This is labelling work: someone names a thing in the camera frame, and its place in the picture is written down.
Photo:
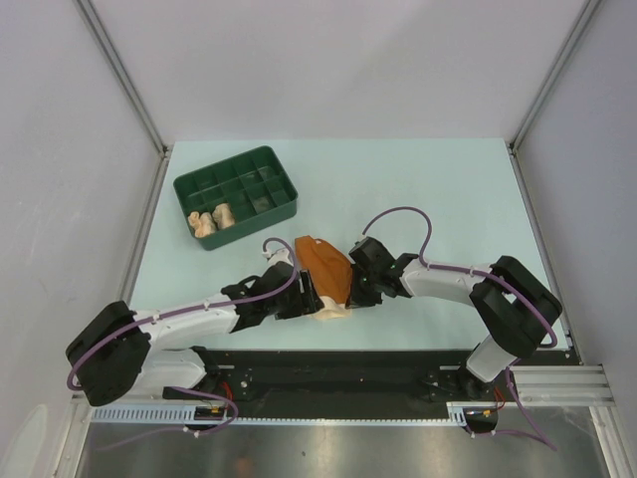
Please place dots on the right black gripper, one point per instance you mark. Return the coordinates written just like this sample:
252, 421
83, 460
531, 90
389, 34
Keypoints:
356, 298

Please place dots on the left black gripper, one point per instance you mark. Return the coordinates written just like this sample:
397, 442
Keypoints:
306, 303

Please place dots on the orange brown underwear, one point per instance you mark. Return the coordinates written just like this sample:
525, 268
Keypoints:
331, 274

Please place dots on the beige navy-trimmed underwear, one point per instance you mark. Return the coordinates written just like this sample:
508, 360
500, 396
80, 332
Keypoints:
223, 216

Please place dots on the peach boxer underwear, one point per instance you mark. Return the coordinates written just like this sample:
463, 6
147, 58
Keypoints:
202, 224

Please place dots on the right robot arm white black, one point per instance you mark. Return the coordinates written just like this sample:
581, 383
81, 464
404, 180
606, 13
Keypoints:
516, 308

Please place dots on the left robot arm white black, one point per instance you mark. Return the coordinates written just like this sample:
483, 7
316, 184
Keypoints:
122, 350

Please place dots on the green compartment tray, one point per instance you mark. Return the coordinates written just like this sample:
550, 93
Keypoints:
255, 186

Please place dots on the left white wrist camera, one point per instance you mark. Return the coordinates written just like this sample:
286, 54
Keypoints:
279, 256

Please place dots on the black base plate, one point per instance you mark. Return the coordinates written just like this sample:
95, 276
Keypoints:
363, 405

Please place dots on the white slotted cable duct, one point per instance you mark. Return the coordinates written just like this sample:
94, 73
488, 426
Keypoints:
206, 416

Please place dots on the left aluminium frame post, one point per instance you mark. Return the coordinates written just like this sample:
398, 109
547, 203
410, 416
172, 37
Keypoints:
97, 28

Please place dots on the aluminium frame post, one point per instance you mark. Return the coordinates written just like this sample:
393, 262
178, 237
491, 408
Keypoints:
97, 28
566, 51

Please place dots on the right aluminium frame post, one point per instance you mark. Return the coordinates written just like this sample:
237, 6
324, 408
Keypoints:
566, 51

